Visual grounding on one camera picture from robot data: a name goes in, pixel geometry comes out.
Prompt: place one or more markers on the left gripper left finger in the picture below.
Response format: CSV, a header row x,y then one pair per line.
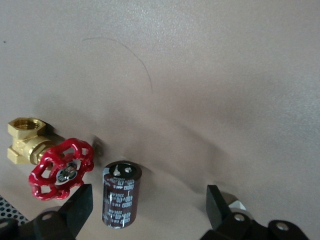
x,y
80,210

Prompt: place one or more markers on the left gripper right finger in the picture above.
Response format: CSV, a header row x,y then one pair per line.
x,y
217,210

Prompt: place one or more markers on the small brown printed capacitor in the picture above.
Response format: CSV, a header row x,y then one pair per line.
x,y
120,195

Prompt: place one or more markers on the perforated grey metal box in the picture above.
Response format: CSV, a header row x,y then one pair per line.
x,y
8,210

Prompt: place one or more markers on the brass valve red handwheel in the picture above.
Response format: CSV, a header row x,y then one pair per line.
x,y
23,145

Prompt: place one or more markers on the brown table cover sheet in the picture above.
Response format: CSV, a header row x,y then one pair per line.
x,y
200,62

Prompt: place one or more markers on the left wrist black grey bracket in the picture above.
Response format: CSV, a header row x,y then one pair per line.
x,y
236,203

